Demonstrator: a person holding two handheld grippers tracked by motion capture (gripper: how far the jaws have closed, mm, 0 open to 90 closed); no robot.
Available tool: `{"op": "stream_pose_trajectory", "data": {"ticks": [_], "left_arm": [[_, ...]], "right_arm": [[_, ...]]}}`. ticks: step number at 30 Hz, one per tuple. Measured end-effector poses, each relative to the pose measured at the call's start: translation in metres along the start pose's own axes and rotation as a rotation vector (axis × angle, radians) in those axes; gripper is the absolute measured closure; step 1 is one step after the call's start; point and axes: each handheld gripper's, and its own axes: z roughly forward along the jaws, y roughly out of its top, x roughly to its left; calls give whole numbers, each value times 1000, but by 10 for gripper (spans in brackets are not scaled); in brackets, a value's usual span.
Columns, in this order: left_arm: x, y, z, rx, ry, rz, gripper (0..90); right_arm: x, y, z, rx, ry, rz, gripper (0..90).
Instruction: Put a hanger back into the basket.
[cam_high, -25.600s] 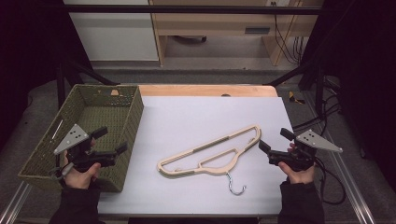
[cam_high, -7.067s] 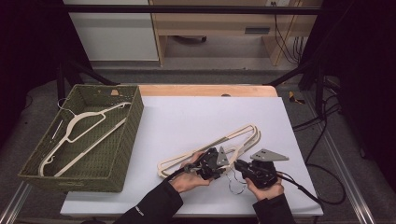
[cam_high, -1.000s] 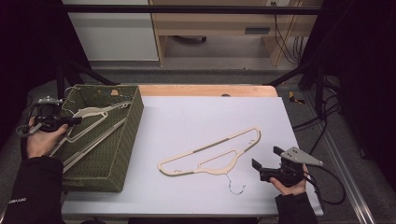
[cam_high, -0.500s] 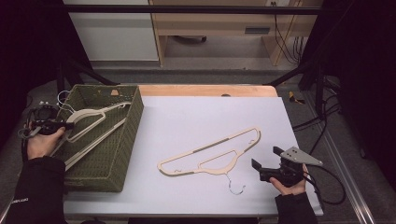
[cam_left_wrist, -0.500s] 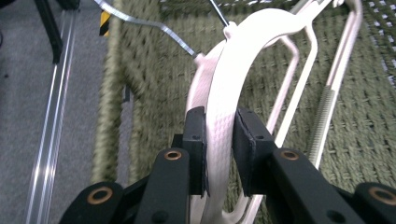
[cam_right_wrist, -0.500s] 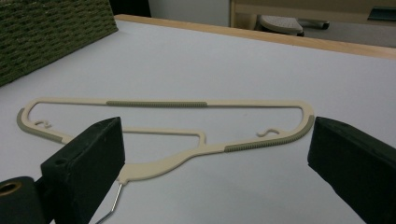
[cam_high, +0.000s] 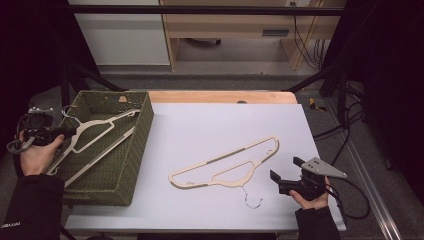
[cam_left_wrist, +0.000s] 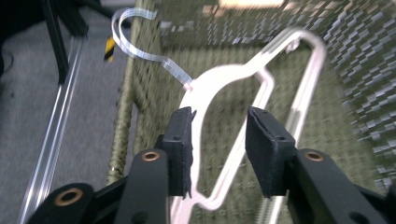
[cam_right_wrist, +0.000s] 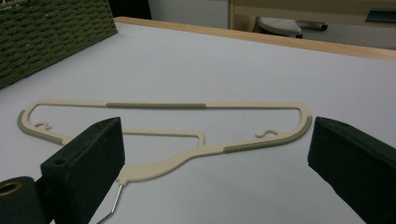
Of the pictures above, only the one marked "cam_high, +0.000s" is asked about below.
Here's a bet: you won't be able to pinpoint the yellow and black floor item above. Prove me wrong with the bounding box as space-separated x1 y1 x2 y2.
308 97 328 113

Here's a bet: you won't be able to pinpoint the black metal frame stand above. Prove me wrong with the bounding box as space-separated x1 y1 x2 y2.
59 59 128 108
286 63 349 124

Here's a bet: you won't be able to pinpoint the black curtain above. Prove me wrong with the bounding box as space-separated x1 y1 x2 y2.
0 0 101 158
321 0 424 204

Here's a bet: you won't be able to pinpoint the teal drawer handle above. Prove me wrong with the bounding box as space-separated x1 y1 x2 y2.
262 29 290 37

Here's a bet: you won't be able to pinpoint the black horizontal frame bar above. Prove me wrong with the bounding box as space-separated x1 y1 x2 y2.
68 4 346 17

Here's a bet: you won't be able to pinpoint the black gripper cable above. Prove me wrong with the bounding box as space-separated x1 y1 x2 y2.
324 176 372 221

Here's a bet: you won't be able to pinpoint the wooden cabinet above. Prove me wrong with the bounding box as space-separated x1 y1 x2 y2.
159 0 346 72

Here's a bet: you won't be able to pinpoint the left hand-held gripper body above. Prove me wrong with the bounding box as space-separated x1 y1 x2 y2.
20 107 66 147

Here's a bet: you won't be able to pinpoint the white cabinet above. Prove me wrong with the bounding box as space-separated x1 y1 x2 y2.
68 0 171 66

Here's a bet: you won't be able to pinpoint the wooden hanger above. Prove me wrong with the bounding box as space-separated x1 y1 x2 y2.
168 134 280 210

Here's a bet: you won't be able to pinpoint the black hanging cables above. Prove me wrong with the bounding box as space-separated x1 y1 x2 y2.
291 1 326 70

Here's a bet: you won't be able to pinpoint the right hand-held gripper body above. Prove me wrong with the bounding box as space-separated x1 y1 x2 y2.
278 157 348 201

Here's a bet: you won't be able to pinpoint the aluminium floor rail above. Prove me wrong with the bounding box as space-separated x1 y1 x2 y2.
324 99 403 240

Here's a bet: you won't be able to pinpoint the person's left hand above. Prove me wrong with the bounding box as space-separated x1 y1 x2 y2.
19 131 66 177

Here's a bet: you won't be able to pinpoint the green woven basket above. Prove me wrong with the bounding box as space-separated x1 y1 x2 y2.
49 90 155 207

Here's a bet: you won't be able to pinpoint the black floor cables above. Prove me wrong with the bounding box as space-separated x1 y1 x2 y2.
313 99 366 166

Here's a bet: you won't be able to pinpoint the wooden hangers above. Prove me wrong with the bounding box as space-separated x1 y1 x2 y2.
46 104 142 188

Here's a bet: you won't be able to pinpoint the person's right hand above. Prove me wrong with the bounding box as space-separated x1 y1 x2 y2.
289 176 331 211

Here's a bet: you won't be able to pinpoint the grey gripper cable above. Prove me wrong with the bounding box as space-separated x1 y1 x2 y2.
6 136 34 155

